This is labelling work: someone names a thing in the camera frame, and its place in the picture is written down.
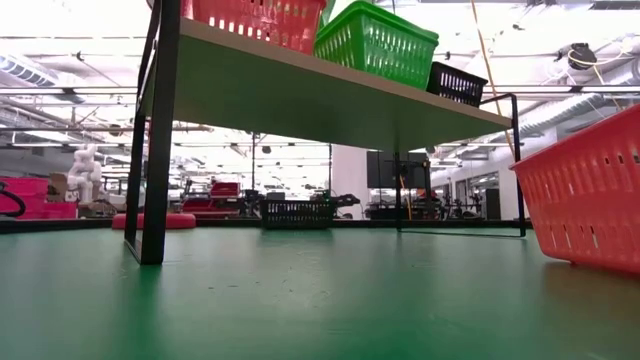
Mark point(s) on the black plastic basket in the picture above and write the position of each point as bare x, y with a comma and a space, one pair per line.
297, 214
457, 85

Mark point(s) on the orange plastic basket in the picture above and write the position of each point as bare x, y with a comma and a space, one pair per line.
590, 200
260, 25

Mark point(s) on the black background machine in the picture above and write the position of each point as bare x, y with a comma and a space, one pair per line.
347, 201

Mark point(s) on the black monitor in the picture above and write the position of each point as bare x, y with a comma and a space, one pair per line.
380, 170

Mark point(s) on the red tool cart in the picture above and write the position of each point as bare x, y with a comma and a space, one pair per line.
225, 190

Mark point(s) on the red round disc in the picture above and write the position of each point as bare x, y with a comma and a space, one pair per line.
182, 221

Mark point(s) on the low red storage bin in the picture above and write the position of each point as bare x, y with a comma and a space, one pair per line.
62, 211

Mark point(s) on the cardboard box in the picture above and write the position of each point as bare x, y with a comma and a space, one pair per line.
59, 186

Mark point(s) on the tall red storage bin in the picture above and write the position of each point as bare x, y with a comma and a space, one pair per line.
35, 192

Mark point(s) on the wooden shelf black metal frame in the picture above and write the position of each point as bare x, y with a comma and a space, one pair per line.
280, 95

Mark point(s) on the black table edge frame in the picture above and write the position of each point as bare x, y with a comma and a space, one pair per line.
75, 226

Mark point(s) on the silver insulated duct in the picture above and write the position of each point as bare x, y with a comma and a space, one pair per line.
590, 102

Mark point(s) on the ceiling air duct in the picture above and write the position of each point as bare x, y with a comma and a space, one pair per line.
25, 70

